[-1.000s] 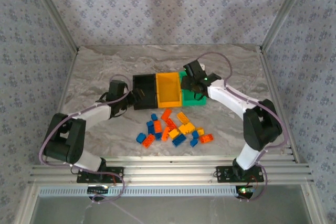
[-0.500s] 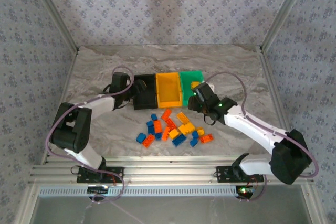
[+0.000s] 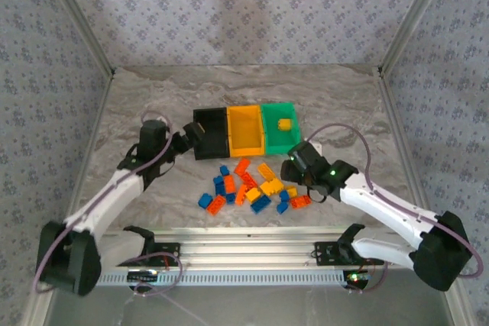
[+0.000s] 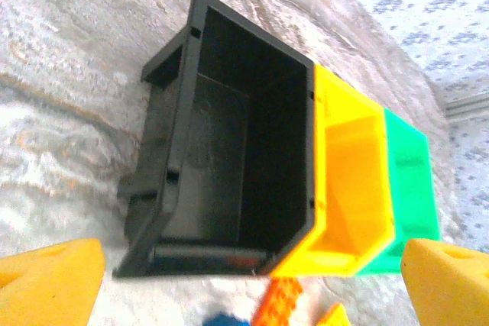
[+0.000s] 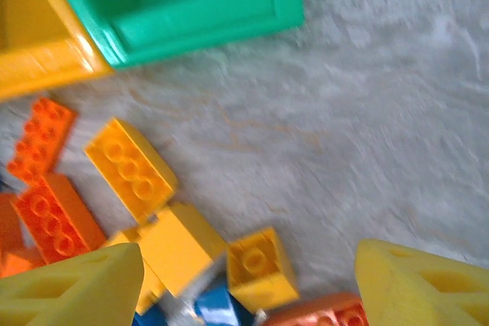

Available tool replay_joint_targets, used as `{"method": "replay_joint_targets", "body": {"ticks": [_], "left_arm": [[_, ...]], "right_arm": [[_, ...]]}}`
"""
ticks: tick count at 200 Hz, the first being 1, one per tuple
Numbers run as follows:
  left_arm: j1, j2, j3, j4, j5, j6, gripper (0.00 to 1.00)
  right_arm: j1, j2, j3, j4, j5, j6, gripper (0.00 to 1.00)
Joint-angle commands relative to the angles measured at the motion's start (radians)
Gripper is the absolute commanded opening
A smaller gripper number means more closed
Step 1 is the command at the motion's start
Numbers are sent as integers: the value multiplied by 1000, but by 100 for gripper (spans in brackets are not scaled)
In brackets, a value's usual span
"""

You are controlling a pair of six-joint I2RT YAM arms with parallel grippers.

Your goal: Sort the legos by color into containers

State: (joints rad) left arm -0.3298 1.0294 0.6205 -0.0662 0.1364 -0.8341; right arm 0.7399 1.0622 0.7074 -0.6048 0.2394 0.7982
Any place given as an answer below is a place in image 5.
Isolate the blue lego brick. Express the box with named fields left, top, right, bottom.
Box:
left=131, top=306, right=169, bottom=326
left=193, top=286, right=257, bottom=326

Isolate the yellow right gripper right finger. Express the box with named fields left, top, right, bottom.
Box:
left=354, top=238, right=489, bottom=326

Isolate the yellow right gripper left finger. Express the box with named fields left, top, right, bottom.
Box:
left=0, top=242, right=145, bottom=326

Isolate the orange lego brick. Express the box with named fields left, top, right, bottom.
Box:
left=0, top=192, right=47, bottom=279
left=6, top=96, right=79, bottom=186
left=261, top=292, right=370, bottom=326
left=14, top=172, right=108, bottom=266

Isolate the yellow plastic bin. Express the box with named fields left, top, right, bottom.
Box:
left=0, top=0, right=115, bottom=102

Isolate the green plastic bin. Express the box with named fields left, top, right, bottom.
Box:
left=40, top=0, right=306, bottom=71

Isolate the yellow lego brick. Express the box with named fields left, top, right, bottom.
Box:
left=137, top=202, right=227, bottom=299
left=102, top=226, right=167, bottom=315
left=225, top=226, right=300, bottom=311
left=83, top=116, right=180, bottom=224

